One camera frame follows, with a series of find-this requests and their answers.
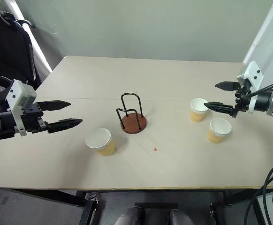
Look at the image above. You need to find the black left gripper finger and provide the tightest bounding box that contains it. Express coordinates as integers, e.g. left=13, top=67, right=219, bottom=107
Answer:
left=47, top=118, right=83, bottom=135
left=41, top=100, right=72, bottom=111

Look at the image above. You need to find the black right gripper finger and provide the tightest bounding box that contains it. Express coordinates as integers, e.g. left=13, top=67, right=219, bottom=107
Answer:
left=214, top=81, right=241, bottom=92
left=204, top=101, right=235, bottom=116

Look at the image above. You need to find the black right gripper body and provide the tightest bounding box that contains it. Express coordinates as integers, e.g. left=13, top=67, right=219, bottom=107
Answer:
left=231, top=81, right=252, bottom=118

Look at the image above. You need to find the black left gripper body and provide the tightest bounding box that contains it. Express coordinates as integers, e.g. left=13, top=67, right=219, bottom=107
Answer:
left=20, top=104, right=50, bottom=134

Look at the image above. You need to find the yellow paper cup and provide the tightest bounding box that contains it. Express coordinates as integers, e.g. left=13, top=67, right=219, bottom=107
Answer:
left=206, top=117, right=233, bottom=144
left=189, top=98, right=210, bottom=123
left=85, top=127, right=116, bottom=157

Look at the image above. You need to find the black office chair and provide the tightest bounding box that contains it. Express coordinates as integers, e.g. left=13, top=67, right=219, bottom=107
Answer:
left=0, top=0, right=43, bottom=91

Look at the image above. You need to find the dark rounded shape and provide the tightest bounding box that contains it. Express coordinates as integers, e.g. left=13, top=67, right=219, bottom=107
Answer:
left=114, top=207, right=147, bottom=225
left=168, top=209, right=195, bottom=225

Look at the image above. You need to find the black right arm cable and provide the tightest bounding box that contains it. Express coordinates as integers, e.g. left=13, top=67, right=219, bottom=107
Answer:
left=241, top=78, right=273, bottom=98

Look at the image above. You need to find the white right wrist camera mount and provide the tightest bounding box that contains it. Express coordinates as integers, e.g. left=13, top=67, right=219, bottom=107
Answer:
left=236, top=61, right=264, bottom=114

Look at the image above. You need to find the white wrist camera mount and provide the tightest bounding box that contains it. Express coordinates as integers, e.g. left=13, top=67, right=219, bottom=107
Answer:
left=5, top=79, right=38, bottom=137
left=236, top=61, right=264, bottom=114

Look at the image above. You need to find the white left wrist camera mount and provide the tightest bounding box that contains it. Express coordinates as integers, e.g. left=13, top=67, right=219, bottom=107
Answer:
left=5, top=79, right=38, bottom=137

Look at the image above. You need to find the wire cup holder brown base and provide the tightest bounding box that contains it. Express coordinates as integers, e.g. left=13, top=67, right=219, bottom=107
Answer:
left=116, top=93, right=149, bottom=135

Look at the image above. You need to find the black looping robot cable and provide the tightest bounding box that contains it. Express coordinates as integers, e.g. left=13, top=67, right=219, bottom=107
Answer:
left=243, top=161, right=273, bottom=225

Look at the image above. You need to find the black table frame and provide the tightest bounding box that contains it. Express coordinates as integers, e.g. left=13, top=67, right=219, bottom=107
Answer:
left=16, top=188, right=273, bottom=225

